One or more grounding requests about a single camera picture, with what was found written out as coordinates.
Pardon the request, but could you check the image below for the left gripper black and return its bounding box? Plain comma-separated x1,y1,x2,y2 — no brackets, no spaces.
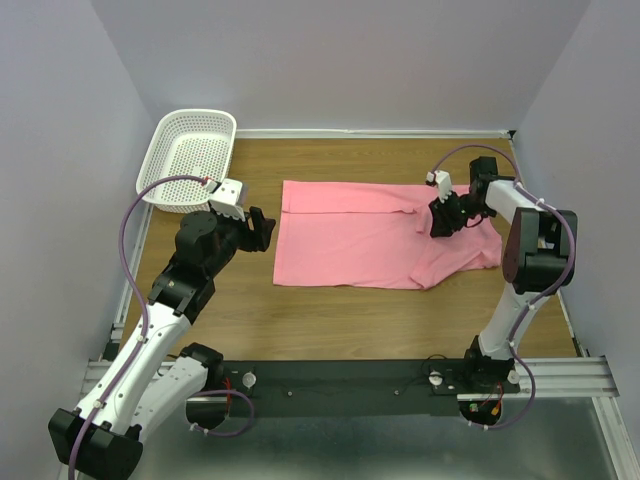
206,197,277,278

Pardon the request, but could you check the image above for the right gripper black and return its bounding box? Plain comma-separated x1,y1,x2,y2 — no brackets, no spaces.
427,189,491,238

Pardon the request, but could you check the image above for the pink t shirt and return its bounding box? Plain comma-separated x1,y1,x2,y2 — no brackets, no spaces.
273,180,502,290

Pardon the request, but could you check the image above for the white plastic laundry basket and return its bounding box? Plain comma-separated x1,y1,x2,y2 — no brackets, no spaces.
136,109,237,214

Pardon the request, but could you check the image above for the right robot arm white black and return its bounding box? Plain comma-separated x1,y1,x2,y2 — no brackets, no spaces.
426,156,577,395

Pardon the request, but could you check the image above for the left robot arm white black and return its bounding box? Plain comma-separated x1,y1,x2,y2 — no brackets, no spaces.
48,207,276,479

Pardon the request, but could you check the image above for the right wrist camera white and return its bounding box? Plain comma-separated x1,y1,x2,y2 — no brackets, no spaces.
425,170,454,203

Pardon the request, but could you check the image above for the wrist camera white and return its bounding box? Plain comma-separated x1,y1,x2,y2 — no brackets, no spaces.
204,178,248,222
425,170,454,203

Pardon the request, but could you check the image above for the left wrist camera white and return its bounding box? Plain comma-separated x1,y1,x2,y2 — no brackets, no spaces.
204,178,248,222

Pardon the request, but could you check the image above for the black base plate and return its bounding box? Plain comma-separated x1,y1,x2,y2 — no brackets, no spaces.
221,355,521,418

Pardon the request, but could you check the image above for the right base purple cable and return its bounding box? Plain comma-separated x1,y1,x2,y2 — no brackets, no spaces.
467,354,537,432

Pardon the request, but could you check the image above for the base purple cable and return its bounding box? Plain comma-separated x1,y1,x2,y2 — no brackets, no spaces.
467,354,537,432
187,389,256,438

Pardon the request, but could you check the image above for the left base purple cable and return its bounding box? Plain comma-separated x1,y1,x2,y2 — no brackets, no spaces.
187,389,256,438

